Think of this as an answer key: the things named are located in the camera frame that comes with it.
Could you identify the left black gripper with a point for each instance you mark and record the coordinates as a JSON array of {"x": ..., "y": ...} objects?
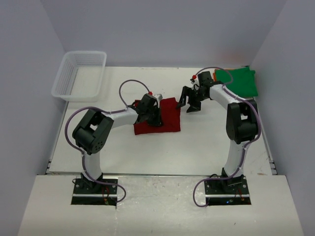
[{"x": 157, "y": 121}]

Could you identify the white plastic basket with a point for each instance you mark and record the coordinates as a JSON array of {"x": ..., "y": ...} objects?
[{"x": 79, "y": 77}]

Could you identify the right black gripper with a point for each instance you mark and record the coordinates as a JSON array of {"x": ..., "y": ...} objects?
[{"x": 195, "y": 106}]

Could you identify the red t shirt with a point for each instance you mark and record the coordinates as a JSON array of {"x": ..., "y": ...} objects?
[{"x": 170, "y": 116}]

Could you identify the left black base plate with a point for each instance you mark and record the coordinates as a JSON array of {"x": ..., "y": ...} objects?
[{"x": 87, "y": 192}]

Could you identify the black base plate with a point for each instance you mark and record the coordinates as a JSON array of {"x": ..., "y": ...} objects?
[
  {"x": 232, "y": 192},
  {"x": 87, "y": 192}
]

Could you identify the green folded t shirt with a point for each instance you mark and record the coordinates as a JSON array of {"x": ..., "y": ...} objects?
[{"x": 243, "y": 83}]

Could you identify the orange folded t shirt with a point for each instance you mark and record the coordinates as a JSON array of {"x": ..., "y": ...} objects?
[{"x": 214, "y": 75}]

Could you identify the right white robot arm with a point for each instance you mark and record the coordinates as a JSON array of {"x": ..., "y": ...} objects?
[{"x": 242, "y": 121}]

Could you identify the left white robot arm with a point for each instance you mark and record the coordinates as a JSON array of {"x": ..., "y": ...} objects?
[{"x": 93, "y": 130}]

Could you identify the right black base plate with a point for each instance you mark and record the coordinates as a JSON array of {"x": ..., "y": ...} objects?
[{"x": 232, "y": 192}]

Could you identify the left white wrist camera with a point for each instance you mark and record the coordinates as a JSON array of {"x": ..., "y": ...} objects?
[{"x": 158, "y": 97}]

